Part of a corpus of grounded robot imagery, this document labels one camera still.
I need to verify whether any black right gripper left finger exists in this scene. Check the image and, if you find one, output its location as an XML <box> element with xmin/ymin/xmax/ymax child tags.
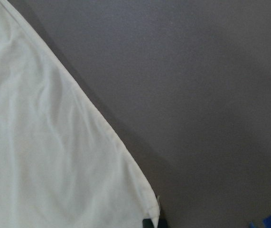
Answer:
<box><xmin>142</xmin><ymin>218</ymin><xmax>154</xmax><ymax>228</ymax></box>

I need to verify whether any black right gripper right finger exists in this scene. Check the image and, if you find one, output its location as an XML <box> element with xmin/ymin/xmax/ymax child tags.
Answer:
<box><xmin>158</xmin><ymin>218</ymin><xmax>167</xmax><ymax>228</ymax></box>

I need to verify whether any cream long-sleeve printed shirt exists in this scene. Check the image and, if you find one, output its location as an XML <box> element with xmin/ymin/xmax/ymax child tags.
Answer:
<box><xmin>0</xmin><ymin>0</ymin><xmax>160</xmax><ymax>228</ymax></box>

